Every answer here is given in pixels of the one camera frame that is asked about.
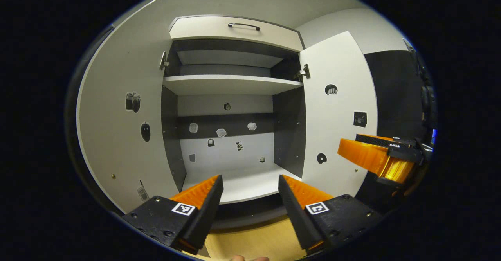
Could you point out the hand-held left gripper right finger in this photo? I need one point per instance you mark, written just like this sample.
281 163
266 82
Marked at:
299 218

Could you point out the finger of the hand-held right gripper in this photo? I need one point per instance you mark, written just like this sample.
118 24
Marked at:
364 153

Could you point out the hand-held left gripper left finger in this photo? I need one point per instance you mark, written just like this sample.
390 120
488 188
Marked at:
205 218

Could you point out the white shoe cabinet door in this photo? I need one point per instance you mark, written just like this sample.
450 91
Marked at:
340 116
117 147

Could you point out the white double-door shoe cabinet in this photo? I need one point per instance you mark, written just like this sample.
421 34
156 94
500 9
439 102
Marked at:
225 104

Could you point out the metal door hinge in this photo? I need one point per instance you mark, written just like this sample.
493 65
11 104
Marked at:
163 60
303 72

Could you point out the white cabinet shelf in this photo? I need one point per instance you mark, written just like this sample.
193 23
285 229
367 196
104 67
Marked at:
231 84

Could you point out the white cabinet drawer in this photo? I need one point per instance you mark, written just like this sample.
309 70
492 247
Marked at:
203 28

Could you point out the black backdrop cloth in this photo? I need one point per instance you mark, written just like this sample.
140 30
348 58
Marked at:
395 96

